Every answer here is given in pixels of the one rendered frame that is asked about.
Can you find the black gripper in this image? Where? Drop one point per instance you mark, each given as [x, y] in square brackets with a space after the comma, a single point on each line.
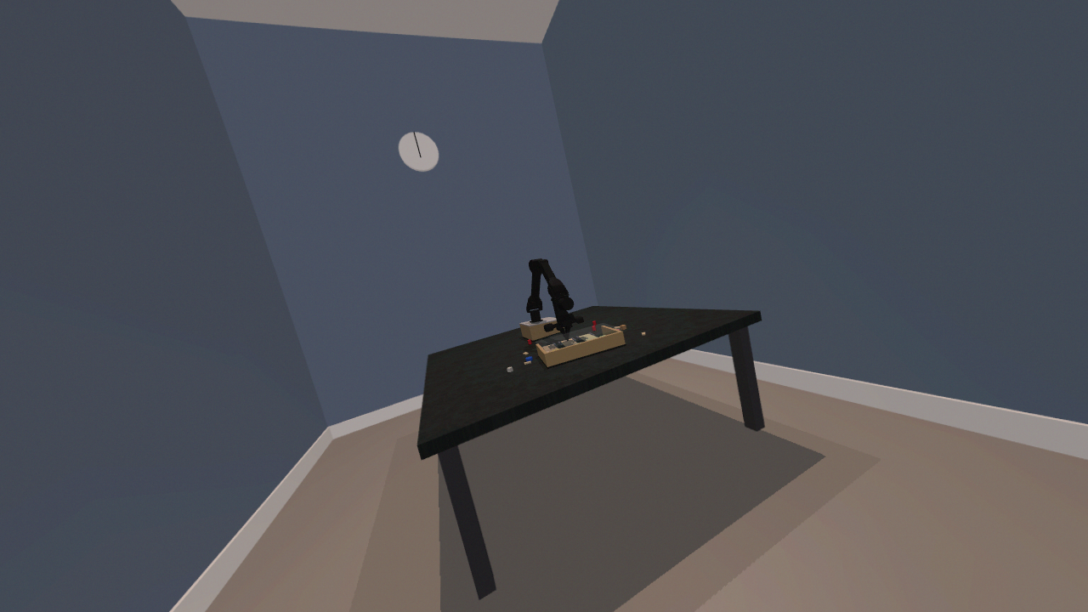
[550, 327]

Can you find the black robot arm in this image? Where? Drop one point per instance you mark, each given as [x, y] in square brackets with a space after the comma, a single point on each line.
[556, 289]

